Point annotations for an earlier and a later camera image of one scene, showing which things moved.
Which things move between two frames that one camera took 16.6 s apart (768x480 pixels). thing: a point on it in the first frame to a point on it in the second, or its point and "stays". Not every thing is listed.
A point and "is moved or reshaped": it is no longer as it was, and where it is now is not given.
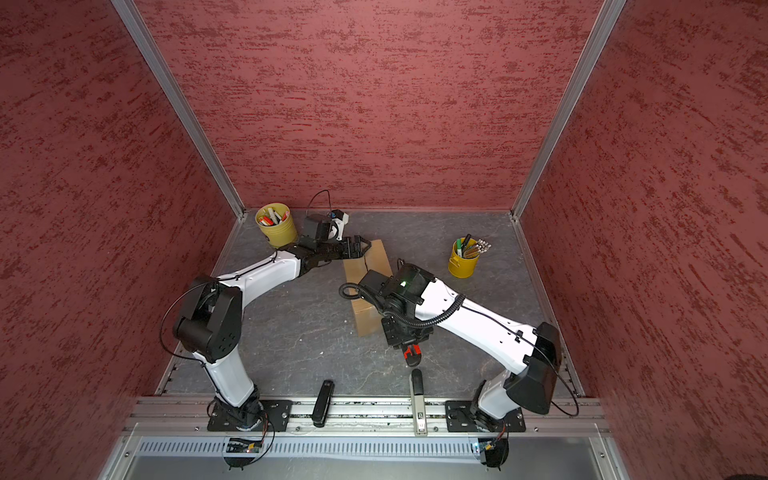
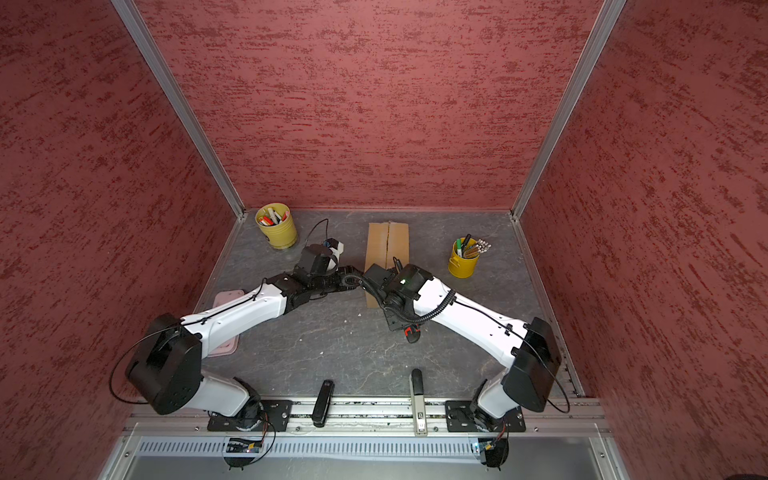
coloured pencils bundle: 480,247 stays
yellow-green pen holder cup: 277,223 stays
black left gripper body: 336,249 to 341,280
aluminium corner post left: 163,74 stays
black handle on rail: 321,409 stays
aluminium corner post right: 569,105 stays
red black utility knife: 413,355 is moved or reshaped
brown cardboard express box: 368,319 to 385,242
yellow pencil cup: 464,259 stays
